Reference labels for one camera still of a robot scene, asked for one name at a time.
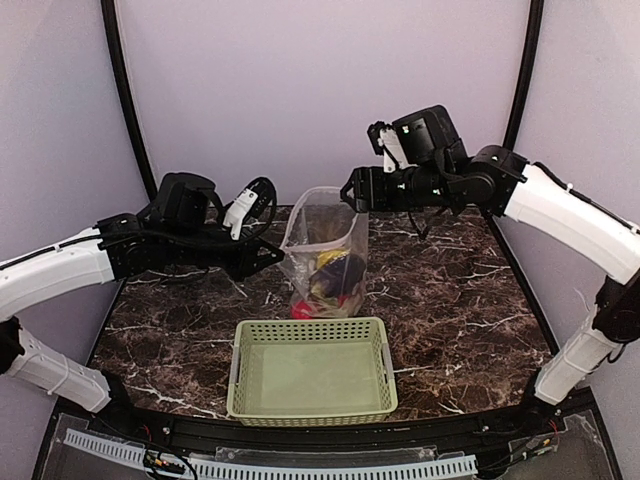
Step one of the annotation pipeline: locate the clear zip top bag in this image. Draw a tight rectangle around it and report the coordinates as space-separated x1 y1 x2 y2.
279 186 369 319

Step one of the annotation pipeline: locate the yellow bell pepper toy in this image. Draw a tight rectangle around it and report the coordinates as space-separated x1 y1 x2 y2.
316 249 347 268

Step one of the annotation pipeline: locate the purple eggplant toy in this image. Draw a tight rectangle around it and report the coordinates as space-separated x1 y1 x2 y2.
309 253 366 298

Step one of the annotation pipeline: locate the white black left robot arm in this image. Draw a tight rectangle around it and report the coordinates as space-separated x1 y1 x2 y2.
1 173 284 413

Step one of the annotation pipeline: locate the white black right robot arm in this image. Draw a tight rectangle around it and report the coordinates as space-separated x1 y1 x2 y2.
340 105 639 405

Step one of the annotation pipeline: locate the green plastic basket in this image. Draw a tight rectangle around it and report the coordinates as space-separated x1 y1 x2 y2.
226 317 398 428

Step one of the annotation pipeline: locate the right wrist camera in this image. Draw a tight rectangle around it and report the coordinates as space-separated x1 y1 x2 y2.
367 121 408 174

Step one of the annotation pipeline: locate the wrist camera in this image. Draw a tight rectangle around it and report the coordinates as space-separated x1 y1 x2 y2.
367 121 408 174
222 177 277 242

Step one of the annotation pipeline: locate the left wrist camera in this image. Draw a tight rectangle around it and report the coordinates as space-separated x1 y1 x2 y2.
222 177 277 242

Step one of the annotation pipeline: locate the black right frame post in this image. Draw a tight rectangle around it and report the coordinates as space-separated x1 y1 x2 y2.
502 0 545 150

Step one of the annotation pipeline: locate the black frame post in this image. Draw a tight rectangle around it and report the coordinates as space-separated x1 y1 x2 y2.
502 0 545 150
100 0 158 200

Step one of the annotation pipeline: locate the black front rail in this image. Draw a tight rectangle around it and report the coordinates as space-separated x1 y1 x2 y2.
84 387 594 466

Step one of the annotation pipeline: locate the black left frame post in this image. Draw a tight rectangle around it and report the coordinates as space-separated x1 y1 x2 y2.
100 0 158 200

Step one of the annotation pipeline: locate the white cable duct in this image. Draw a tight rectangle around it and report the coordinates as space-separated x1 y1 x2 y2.
63 429 478 479

